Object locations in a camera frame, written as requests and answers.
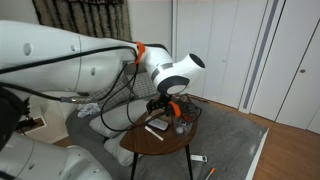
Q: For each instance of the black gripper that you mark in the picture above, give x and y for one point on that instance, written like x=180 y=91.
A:
x=164 y=101

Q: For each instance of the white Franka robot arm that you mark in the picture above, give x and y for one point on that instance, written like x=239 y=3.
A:
x=50 y=56

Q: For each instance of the white marker with orange cap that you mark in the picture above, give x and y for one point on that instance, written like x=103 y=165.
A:
x=210 y=173

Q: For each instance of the silver grey glasses case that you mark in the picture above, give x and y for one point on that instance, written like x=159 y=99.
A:
x=159 y=124

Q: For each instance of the grey checked pillow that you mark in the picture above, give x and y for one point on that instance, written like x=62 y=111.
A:
x=144 y=86
x=110 y=95

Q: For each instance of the brown cardboard box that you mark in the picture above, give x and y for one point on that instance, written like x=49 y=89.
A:
x=182 y=97

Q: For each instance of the glue stick with orange cap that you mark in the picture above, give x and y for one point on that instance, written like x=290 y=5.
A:
x=187 y=117

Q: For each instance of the white round ball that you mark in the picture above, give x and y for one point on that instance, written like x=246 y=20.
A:
x=180 y=130

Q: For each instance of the dark wooden table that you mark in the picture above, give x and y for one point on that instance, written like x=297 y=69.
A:
x=150 y=143

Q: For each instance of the metal mesh pen holder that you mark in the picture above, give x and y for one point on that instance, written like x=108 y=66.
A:
x=184 y=128

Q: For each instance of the light grey pillow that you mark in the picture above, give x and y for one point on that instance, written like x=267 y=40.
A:
x=116 y=150
x=96 y=125

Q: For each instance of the crumpled light cloth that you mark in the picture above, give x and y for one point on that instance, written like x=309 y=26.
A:
x=88 y=110

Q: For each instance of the small white flat device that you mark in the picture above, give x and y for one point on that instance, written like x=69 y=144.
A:
x=198 y=158

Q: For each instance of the white low cabinet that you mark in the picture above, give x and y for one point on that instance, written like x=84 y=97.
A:
x=56 y=126

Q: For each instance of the white bifold closet doors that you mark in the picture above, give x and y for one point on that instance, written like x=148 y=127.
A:
x=233 y=40

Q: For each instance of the white closet doors with knobs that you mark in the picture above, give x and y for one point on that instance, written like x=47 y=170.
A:
x=293 y=50

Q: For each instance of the woven striped wall hanging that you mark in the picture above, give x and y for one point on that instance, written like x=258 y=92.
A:
x=83 y=16

